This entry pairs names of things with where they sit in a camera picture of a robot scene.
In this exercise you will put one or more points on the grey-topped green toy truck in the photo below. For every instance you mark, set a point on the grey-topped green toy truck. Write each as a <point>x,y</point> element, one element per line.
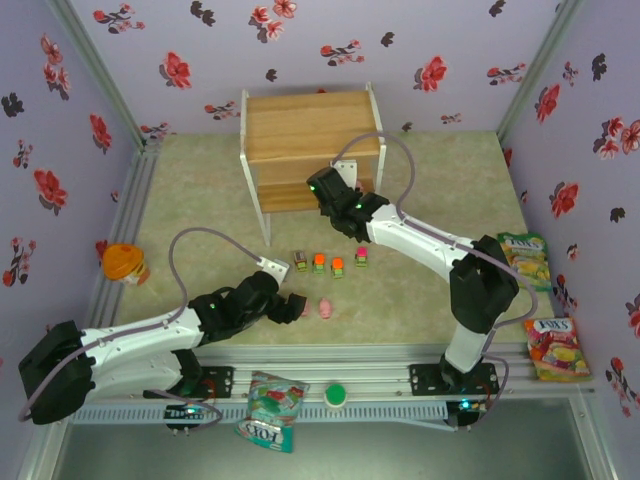
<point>300,261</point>

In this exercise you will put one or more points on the orange-topped green toy truck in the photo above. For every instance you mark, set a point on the orange-topped green toy truck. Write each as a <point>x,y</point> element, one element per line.
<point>319,264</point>
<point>338,268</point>

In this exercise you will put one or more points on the pink-topped green toy truck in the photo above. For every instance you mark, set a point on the pink-topped green toy truck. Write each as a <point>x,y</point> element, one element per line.
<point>361,256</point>

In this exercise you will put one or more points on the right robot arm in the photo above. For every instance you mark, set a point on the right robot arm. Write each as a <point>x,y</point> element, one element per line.
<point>425,240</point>

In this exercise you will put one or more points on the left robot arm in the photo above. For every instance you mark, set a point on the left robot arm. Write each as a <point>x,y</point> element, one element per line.
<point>140,335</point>

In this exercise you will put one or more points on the wooden two-tier shelf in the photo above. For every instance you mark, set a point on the wooden two-tier shelf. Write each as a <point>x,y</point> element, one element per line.
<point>300,125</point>

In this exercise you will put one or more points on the green push button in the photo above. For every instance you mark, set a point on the green push button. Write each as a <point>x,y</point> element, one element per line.
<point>335,395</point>

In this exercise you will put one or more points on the teal Fox's candy bag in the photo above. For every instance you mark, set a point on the teal Fox's candy bag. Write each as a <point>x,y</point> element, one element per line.
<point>272,410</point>

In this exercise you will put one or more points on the small black controller board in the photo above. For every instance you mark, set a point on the small black controller board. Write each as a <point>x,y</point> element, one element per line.
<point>180,412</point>
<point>465,406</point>

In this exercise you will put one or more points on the orange lidded plastic cup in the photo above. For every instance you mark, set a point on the orange lidded plastic cup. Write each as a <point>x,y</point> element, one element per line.
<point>122,260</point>

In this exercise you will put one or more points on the green Fox's candy bag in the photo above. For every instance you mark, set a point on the green Fox's candy bag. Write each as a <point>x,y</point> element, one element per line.
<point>527,260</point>

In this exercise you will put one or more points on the red Fox's candy bag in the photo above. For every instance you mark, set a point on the red Fox's candy bag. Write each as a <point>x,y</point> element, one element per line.
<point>557,352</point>

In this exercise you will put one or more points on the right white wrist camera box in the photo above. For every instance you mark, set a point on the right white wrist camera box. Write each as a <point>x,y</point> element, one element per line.
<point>346,169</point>

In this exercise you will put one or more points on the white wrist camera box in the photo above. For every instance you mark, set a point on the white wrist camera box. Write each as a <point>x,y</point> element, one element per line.
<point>274,267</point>
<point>346,169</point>

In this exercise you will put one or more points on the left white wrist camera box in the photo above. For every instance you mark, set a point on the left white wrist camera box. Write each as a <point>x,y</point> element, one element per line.
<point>274,267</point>

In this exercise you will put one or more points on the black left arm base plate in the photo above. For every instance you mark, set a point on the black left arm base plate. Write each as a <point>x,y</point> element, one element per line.
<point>220,382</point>

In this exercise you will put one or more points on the aluminium base rail bed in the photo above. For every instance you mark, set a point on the aluminium base rail bed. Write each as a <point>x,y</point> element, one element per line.
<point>350,365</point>

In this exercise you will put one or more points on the aluminium side rail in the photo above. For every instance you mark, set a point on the aluminium side rail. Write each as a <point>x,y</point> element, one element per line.
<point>131,195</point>

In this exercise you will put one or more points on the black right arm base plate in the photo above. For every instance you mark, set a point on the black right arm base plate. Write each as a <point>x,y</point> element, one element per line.
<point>425,380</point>

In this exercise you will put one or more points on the aluminium corner post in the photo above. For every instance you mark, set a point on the aluminium corner post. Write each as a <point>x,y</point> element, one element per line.
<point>96,65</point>
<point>540,65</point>

